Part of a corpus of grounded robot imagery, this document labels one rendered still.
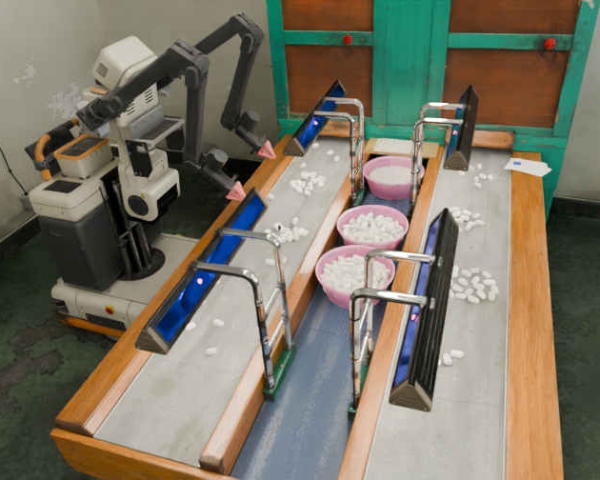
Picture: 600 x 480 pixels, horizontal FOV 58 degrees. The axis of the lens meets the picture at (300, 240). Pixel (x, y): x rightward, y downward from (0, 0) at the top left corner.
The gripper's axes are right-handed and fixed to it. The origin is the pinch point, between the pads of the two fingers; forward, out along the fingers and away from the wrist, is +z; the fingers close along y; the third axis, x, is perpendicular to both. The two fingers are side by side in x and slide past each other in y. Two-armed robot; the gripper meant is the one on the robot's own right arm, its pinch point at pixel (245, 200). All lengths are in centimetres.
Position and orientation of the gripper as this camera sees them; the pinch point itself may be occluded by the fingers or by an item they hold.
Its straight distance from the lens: 207.1
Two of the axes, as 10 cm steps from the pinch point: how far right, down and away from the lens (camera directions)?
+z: 7.7, 6.2, 1.5
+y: 3.0, -5.7, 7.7
